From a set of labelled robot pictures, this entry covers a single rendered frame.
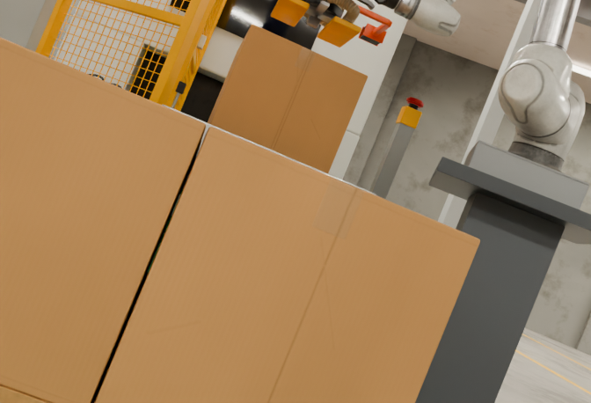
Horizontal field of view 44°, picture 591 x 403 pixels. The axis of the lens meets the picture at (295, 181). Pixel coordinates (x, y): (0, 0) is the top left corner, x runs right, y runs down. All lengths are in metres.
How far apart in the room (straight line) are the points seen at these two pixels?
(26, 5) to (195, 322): 2.17
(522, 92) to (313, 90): 0.68
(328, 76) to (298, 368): 1.45
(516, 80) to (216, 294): 1.21
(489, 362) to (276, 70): 1.05
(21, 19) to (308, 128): 1.24
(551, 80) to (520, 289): 0.56
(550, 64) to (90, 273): 1.39
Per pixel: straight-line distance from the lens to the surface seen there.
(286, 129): 2.28
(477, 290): 2.07
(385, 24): 2.74
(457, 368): 2.09
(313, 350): 0.99
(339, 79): 2.32
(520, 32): 5.59
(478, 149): 2.04
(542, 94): 1.95
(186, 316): 0.97
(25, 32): 2.97
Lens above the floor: 0.50
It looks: 1 degrees up
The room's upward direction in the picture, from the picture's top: 22 degrees clockwise
